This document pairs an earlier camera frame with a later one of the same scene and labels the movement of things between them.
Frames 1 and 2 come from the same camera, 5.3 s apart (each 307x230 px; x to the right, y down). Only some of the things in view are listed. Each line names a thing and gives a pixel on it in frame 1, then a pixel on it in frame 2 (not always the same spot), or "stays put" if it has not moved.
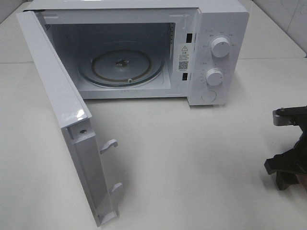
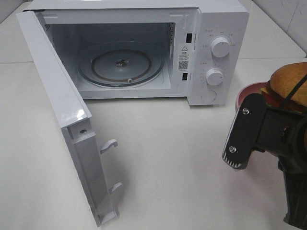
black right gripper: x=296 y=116 to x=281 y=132
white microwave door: x=84 y=147 stays put
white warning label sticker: x=184 y=57 stays put
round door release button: x=209 y=96 stays put
